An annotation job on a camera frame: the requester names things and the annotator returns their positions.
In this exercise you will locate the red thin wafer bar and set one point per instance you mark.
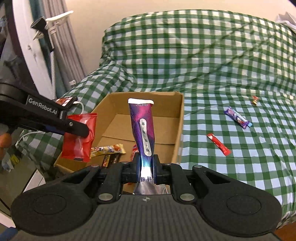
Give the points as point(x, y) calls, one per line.
point(219, 144)

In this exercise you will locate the person's left hand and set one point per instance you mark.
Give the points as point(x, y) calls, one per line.
point(5, 142)

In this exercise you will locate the white cloth on sofa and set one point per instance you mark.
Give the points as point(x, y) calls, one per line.
point(288, 20)

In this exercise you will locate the small gold red candy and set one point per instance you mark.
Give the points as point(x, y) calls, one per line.
point(254, 100)

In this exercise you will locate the dark chocolate bar wrapper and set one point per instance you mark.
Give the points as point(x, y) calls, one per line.
point(109, 160)

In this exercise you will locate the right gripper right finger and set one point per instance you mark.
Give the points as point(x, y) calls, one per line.
point(174, 176)

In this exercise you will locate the long purple snack bar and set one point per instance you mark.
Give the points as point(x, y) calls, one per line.
point(143, 132)

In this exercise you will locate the black white floor stand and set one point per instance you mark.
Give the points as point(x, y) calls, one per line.
point(45, 27)

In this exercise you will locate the small purple chocolate bar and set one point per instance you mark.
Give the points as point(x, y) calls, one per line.
point(238, 118)

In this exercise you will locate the yellow snack bar wrapper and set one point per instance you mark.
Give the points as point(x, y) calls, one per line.
point(107, 150)

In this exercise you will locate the green checkered sofa cover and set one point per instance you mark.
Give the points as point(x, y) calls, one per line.
point(217, 59)

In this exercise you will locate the grey curtain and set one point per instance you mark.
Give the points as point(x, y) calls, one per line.
point(69, 66)

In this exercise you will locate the brown cardboard box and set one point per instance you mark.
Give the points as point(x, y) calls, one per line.
point(113, 126)

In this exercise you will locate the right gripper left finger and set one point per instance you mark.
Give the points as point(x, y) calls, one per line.
point(115, 177)

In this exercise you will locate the red square snack packet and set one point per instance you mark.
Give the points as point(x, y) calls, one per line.
point(79, 136)

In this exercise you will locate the red white snack packet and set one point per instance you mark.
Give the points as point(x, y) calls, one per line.
point(134, 151)

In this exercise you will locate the black smartphone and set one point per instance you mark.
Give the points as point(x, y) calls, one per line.
point(66, 102)

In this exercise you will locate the white door frame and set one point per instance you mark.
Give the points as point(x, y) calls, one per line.
point(31, 48)

